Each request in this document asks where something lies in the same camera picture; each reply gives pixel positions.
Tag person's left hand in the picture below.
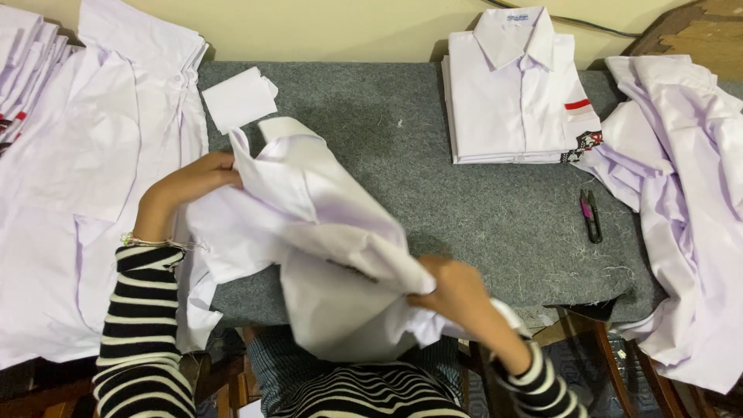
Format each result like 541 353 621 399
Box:
135 152 244 242

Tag person's right hand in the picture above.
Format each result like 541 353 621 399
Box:
406 255 507 339

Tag white shirt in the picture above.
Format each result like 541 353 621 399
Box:
174 116 532 364

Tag white folded paper sheet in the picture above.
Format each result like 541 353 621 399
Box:
201 66 279 135

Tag person's black-white striped top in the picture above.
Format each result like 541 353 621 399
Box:
272 360 472 418

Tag grey felt table mat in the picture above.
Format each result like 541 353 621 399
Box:
197 60 743 327

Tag pile of flat white shirts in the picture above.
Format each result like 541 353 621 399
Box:
0 0 224 370

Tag black and pink thread snips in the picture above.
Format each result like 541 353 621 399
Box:
579 188 604 245

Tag stack of folded white shirts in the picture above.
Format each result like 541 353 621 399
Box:
441 6 604 166

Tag stack of red-marked white shirts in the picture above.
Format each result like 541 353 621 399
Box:
0 5 74 158

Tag heap of crumpled white shirts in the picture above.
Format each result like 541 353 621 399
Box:
572 54 743 396

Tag worn wooden board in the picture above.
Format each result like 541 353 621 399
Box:
623 0 743 82

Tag thin beaded bracelet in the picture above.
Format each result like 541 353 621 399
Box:
120 231 209 254

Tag brown wooden chair frame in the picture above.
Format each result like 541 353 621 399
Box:
546 305 688 418

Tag black cable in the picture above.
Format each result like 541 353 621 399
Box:
482 0 643 40

